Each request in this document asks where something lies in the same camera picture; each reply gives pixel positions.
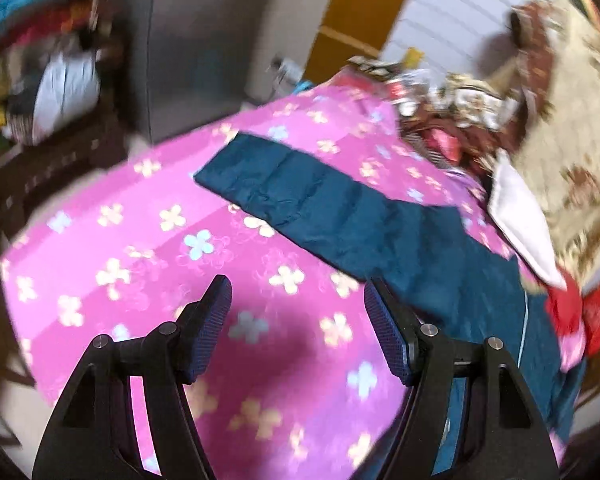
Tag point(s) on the pink floral bedsheet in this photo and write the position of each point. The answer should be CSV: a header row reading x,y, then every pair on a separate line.
x,y
145,260

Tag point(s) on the dark wooden shelf with clutter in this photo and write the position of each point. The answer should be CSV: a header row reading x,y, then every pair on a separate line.
x,y
35,5

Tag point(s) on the red ruffled pillow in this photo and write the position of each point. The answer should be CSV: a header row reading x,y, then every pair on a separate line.
x,y
567,315

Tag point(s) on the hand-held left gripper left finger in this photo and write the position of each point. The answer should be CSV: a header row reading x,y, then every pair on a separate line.
x,y
214,312

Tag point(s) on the cream floral quilt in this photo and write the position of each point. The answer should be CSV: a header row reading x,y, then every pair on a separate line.
x,y
575,125

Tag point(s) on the dark wooden cabinet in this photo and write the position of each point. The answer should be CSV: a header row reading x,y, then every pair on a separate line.
x,y
55,175

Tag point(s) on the white pillow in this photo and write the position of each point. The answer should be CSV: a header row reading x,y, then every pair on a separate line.
x,y
522,220

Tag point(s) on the teal down jacket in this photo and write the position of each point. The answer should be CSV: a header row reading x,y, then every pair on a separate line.
x,y
360,215

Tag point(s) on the white plastic bag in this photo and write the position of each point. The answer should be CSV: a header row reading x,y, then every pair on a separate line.
x,y
65,90

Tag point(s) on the grey refrigerator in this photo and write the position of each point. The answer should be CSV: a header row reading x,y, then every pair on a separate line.
x,y
195,45

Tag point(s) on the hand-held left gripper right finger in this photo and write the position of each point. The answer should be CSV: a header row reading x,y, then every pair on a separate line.
x,y
386,332

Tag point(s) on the brown patterned cloth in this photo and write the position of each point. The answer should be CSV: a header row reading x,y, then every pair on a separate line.
x,y
445,125

